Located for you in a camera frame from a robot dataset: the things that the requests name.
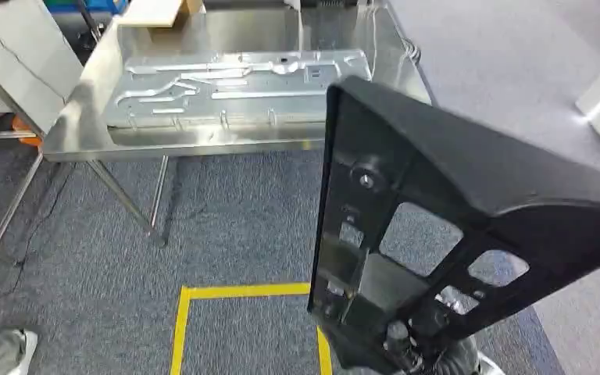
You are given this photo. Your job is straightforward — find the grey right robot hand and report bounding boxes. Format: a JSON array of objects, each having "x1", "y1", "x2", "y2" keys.
[{"x1": 382, "y1": 320, "x2": 482, "y2": 375}]

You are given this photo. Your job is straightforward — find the black plastic licence plate frame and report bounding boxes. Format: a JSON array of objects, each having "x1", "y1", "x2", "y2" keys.
[{"x1": 307, "y1": 76, "x2": 600, "y2": 375}]

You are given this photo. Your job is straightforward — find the yellow floor tape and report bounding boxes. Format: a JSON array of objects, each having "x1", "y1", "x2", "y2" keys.
[{"x1": 169, "y1": 281, "x2": 334, "y2": 375}]

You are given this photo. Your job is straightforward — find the stamped sheet metal panel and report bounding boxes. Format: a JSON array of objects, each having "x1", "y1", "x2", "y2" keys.
[{"x1": 104, "y1": 48, "x2": 373, "y2": 130}]

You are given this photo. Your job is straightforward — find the stainless steel bench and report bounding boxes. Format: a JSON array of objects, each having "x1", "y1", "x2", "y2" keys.
[{"x1": 0, "y1": 0, "x2": 434, "y2": 260}]

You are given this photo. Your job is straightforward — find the person's white shoe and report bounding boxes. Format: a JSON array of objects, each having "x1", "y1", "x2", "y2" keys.
[{"x1": 7, "y1": 330, "x2": 39, "y2": 375}]

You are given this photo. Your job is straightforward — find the pale wooden board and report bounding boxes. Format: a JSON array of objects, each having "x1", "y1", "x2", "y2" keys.
[{"x1": 118, "y1": 0, "x2": 205, "y2": 28}]

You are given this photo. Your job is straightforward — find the orange object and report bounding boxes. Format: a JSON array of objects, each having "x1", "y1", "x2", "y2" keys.
[{"x1": 11, "y1": 114, "x2": 44, "y2": 148}]

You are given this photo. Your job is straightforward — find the blue crate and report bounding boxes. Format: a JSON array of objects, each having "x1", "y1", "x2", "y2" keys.
[{"x1": 43, "y1": 0, "x2": 130, "y2": 15}]

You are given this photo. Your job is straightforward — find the white box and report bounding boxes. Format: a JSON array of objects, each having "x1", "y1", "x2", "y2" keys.
[{"x1": 0, "y1": 0, "x2": 85, "y2": 138}]

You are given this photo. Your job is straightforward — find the black floor cable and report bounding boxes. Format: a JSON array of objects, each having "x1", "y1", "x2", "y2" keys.
[{"x1": 0, "y1": 160, "x2": 74, "y2": 323}]

